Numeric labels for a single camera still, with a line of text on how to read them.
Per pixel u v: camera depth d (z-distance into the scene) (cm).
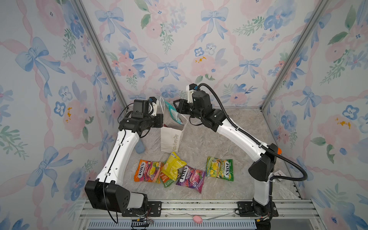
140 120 56
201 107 56
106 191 38
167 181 82
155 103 68
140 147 95
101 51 86
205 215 73
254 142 49
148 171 84
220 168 85
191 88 65
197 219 70
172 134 76
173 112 80
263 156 47
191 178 82
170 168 82
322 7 69
